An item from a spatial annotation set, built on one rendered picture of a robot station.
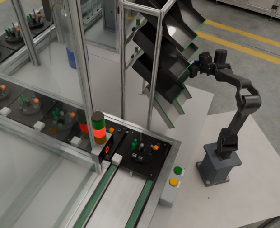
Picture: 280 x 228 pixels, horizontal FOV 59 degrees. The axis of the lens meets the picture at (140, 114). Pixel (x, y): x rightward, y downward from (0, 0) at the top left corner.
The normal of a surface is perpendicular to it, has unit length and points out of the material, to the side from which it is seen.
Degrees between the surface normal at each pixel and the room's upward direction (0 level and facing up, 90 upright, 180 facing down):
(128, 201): 0
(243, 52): 0
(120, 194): 0
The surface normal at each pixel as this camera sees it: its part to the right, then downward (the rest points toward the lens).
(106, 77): 0.04, -0.65
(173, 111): 0.62, -0.14
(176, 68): 0.39, -0.40
